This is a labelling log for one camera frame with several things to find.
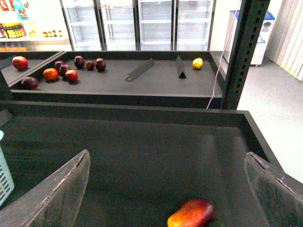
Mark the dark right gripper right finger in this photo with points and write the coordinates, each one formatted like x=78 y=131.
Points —
x=279 y=196

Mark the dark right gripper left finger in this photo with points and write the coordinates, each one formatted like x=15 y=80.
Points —
x=55 y=202

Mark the light blue plastic basket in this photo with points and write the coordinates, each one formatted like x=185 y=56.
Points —
x=6 y=182

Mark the red apple on shelf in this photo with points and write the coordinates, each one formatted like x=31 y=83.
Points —
x=71 y=76

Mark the red apple far left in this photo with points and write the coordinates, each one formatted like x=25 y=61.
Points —
x=20 y=62

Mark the red yellow mango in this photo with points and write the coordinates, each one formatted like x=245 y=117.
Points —
x=194 y=213

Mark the dark purple fruit front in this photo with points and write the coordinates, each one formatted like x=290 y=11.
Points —
x=30 y=83

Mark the dark purple fruit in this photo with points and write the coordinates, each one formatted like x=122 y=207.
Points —
x=61 y=68
x=30 y=83

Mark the orange round fruit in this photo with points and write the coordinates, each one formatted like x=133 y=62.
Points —
x=50 y=74

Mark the dark purple fruit middle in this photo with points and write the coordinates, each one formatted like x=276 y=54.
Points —
x=61 y=68

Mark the small dark red fruit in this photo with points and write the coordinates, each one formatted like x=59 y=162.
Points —
x=90 y=65

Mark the dark red fruit back left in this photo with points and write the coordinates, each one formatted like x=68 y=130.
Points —
x=79 y=62

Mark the dark red fruit right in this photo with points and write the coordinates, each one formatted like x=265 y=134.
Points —
x=100 y=64

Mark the left black metal divider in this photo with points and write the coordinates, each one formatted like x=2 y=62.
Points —
x=132 y=76

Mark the black metal divider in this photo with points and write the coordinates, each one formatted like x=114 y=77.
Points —
x=180 y=68
x=132 y=76

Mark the white vertical blinds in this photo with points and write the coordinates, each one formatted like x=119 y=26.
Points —
x=285 y=46

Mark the right black metal divider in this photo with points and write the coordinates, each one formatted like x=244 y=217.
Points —
x=180 y=68

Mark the yellow lemon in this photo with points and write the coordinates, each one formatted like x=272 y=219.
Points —
x=197 y=63

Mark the shelf with bottles and jars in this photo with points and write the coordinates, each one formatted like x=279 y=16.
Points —
x=33 y=25

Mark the glass door refrigerator row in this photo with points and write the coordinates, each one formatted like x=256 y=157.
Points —
x=139 y=25

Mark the black perforated metal post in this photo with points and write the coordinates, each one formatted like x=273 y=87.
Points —
x=251 y=16

